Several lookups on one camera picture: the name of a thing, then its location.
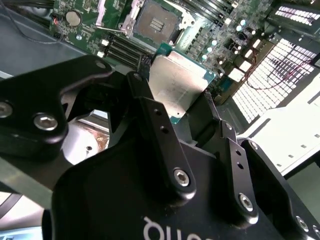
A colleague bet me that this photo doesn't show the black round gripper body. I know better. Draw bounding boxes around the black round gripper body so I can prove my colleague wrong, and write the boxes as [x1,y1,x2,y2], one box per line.
[41,117,291,240]

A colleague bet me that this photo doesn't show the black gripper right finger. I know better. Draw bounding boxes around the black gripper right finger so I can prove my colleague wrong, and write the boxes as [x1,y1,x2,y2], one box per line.
[204,89,320,240]

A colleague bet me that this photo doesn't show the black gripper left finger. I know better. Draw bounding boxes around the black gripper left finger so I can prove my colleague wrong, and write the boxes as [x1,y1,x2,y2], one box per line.
[0,54,198,204]

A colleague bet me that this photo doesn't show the silver square CPU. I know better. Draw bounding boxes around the silver square CPU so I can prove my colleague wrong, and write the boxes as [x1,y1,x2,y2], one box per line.
[147,41,218,124]

